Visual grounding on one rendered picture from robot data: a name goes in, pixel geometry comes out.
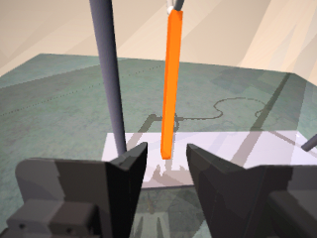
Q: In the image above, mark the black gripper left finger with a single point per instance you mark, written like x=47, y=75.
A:
x=114, y=186

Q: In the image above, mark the orange handle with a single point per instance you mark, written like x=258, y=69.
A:
x=173, y=44

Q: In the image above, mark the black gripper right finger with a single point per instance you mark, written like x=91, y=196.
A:
x=233, y=198

